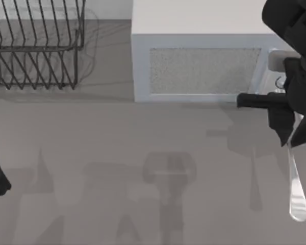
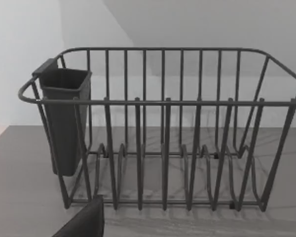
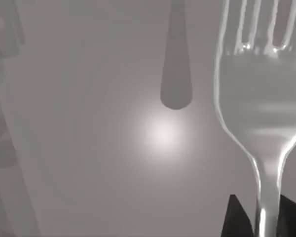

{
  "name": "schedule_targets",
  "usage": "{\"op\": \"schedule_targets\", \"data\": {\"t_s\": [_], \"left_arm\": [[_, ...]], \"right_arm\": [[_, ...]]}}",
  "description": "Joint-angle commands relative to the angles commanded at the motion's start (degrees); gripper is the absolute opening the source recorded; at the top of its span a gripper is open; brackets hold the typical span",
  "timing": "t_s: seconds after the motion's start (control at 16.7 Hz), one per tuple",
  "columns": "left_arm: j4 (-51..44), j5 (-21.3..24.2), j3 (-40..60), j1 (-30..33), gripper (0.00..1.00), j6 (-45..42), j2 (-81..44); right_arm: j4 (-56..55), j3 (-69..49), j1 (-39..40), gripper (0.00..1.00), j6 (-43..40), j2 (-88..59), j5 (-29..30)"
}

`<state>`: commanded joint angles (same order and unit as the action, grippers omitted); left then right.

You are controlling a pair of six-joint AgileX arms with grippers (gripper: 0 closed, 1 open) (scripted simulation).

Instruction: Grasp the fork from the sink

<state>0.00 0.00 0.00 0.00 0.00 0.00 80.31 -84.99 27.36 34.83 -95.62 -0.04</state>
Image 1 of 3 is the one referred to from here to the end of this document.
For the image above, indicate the silver spoon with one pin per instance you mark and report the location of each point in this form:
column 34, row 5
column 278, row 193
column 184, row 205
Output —
column 298, row 204

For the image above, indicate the white microwave oven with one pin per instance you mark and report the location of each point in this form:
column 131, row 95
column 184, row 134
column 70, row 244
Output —
column 193, row 25

